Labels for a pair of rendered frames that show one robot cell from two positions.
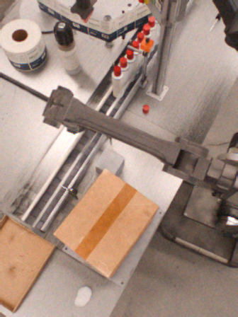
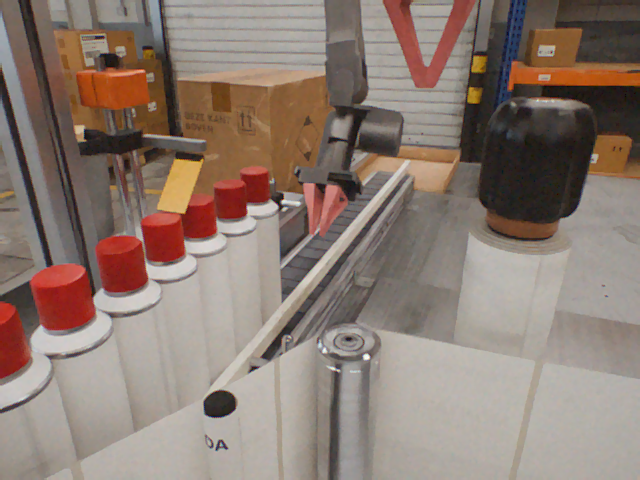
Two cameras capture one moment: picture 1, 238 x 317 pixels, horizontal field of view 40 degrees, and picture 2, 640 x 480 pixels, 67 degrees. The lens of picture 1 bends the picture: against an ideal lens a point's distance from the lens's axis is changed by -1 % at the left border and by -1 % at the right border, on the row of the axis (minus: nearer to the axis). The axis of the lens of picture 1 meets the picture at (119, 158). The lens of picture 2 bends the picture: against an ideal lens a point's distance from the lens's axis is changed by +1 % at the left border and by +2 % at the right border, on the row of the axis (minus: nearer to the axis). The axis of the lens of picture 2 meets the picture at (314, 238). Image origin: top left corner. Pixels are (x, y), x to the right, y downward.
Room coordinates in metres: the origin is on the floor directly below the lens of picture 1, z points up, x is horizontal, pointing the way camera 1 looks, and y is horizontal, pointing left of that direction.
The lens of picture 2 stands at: (1.36, -0.03, 1.24)
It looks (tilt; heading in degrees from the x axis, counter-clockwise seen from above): 25 degrees down; 170
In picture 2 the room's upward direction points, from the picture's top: straight up
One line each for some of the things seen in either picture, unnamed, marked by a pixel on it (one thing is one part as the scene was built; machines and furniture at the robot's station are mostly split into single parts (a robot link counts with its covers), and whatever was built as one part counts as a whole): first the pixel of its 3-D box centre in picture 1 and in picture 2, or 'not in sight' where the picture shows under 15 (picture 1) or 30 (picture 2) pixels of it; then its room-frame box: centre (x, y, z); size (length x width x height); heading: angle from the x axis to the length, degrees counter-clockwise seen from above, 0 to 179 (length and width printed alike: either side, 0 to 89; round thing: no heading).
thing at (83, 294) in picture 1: (82, 296); not in sight; (-0.07, 0.17, 0.85); 0.08 x 0.07 x 0.04; 114
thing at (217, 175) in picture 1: (222, 175); not in sight; (0.24, -0.27, 1.45); 0.09 x 0.08 x 0.12; 154
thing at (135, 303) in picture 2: (139, 49); (139, 354); (1.01, -0.12, 0.98); 0.05 x 0.05 x 0.20
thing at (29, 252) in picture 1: (10, 262); (407, 166); (0.08, 0.47, 0.85); 0.30 x 0.26 x 0.04; 148
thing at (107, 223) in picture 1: (108, 226); (263, 133); (0.19, 0.05, 0.99); 0.30 x 0.24 x 0.27; 141
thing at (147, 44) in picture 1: (139, 61); (161, 230); (0.90, -0.11, 1.05); 0.10 x 0.04 x 0.33; 58
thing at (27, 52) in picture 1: (24, 45); not in sight; (1.10, 0.45, 0.95); 0.20 x 0.20 x 0.14
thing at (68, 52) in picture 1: (67, 48); (512, 264); (1.00, 0.22, 1.03); 0.09 x 0.09 x 0.30
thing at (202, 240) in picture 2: (129, 66); (206, 293); (0.93, -0.07, 0.98); 0.05 x 0.05 x 0.20
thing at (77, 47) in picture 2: not in sight; (90, 101); (-3.29, -1.20, 0.57); 1.20 x 0.85 x 1.14; 156
